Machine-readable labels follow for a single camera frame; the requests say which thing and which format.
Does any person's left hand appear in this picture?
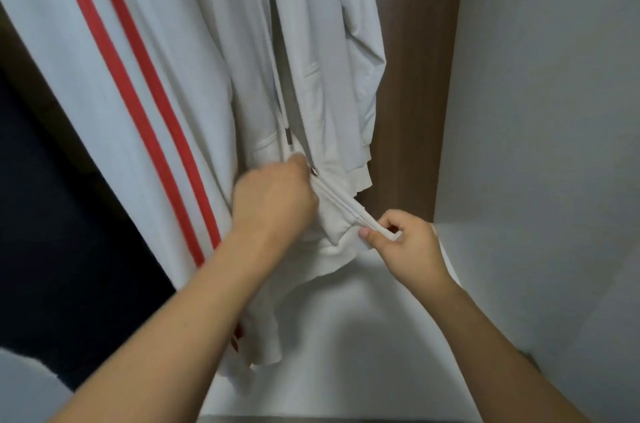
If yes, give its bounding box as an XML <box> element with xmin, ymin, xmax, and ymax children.
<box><xmin>230</xmin><ymin>152</ymin><xmax>321</xmax><ymax>259</ymax></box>

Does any person's right hand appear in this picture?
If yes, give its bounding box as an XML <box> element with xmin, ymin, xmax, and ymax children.
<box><xmin>358</xmin><ymin>208</ymin><xmax>451</xmax><ymax>299</ymax></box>

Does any white wardrobe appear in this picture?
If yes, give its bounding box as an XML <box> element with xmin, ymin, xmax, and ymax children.
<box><xmin>0</xmin><ymin>0</ymin><xmax>640</xmax><ymax>423</ymax></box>

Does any white jacket with red stripes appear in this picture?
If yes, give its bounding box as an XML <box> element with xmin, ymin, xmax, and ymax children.
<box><xmin>0</xmin><ymin>0</ymin><xmax>406</xmax><ymax>379</ymax></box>

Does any khaki and black jacket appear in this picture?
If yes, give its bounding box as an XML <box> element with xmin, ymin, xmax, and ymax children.
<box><xmin>0</xmin><ymin>7</ymin><xmax>176</xmax><ymax>389</ymax></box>

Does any person's right forearm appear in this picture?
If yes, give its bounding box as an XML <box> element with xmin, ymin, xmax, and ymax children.
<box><xmin>422</xmin><ymin>272</ymin><xmax>591</xmax><ymax>423</ymax></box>

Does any person's left forearm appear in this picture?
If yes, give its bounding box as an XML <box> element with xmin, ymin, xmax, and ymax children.
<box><xmin>50</xmin><ymin>232</ymin><xmax>281</xmax><ymax>423</ymax></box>

